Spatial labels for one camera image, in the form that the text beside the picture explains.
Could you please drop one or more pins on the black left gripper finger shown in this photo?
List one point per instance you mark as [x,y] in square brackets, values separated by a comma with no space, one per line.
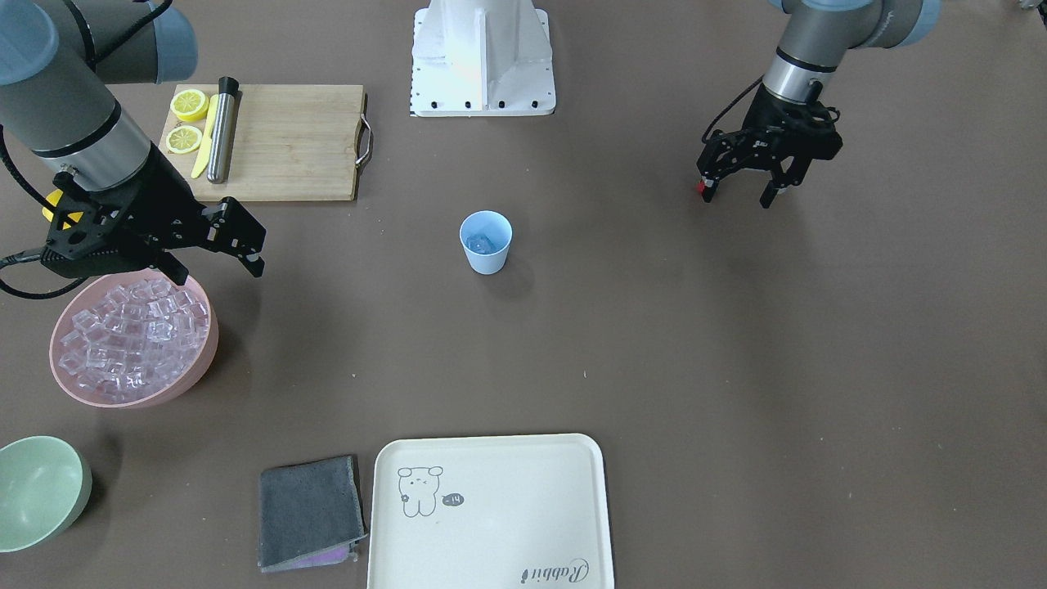
[786,170]
[723,155]

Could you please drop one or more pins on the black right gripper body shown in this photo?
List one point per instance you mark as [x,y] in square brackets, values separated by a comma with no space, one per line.
[166,206]

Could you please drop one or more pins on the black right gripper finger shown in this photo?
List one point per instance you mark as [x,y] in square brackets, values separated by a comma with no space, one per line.
[232,230]
[172,268]

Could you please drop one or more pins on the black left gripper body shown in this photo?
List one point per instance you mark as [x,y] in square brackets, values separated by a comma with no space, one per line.
[757,141]

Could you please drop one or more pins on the clear ice cube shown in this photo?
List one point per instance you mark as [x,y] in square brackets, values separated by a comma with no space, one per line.
[481,244]

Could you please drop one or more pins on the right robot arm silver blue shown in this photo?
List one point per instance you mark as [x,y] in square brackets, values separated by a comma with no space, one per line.
[59,59]

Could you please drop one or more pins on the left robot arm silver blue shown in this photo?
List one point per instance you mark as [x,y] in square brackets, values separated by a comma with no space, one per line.
[819,33]

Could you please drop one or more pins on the pink bowl of ice cubes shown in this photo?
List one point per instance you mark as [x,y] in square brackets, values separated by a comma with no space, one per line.
[133,340]

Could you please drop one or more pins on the light blue plastic cup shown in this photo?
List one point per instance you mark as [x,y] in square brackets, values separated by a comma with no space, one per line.
[498,228]

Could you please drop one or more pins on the yellow lemon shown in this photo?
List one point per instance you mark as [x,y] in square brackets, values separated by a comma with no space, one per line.
[53,199]

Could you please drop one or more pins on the lemon half slice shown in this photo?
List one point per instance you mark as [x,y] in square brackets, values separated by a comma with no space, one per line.
[189,105]
[183,139]

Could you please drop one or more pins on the wooden cutting board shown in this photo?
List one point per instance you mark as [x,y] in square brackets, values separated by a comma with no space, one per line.
[293,142]

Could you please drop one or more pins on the yellow plastic knife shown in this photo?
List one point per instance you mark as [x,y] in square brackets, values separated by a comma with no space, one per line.
[205,148]

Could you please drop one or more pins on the green empty bowl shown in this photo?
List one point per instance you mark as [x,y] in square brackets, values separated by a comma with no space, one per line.
[45,484]

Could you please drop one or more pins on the grey folded cloth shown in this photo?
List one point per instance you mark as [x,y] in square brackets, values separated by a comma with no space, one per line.
[310,515]

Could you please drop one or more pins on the cream rabbit tray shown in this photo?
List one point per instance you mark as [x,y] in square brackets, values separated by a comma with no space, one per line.
[521,511]

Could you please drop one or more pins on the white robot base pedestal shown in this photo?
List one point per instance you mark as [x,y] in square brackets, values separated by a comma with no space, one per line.
[482,59]

